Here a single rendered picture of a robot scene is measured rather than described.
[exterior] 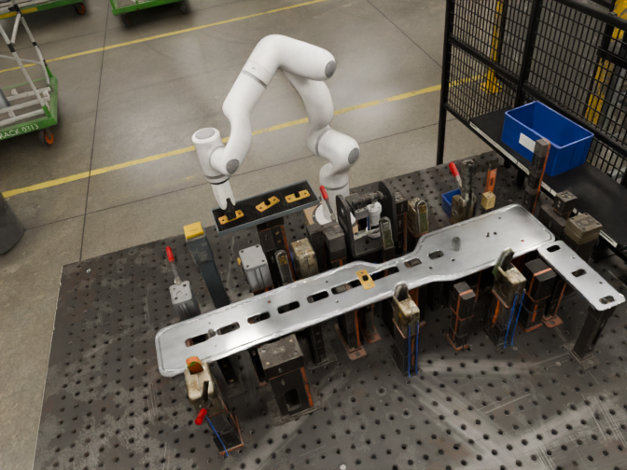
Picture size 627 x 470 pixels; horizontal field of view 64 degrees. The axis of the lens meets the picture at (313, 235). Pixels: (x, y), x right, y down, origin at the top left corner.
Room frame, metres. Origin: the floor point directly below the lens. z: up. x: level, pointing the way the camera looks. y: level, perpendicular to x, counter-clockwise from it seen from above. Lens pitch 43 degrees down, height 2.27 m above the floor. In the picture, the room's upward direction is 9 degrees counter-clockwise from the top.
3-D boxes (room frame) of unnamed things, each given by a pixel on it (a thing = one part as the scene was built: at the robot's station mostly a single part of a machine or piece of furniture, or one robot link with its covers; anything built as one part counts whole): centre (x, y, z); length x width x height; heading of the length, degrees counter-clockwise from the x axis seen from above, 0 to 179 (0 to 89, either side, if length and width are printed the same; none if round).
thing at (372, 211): (1.31, -0.20, 0.94); 0.18 x 0.13 x 0.49; 103
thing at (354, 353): (1.07, -0.07, 0.84); 0.17 x 0.06 x 0.29; 13
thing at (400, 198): (1.35, -0.32, 0.91); 0.07 x 0.05 x 0.42; 13
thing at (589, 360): (0.86, -0.84, 0.84); 0.11 x 0.06 x 0.29; 13
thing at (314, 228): (1.28, -0.01, 0.90); 0.05 x 0.05 x 0.40; 13
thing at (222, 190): (1.33, 0.27, 1.29); 0.10 x 0.07 x 0.11; 19
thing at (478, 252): (1.08, -0.13, 1.00); 1.38 x 0.22 x 0.02; 103
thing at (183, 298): (1.12, 0.47, 0.88); 0.11 x 0.10 x 0.36; 13
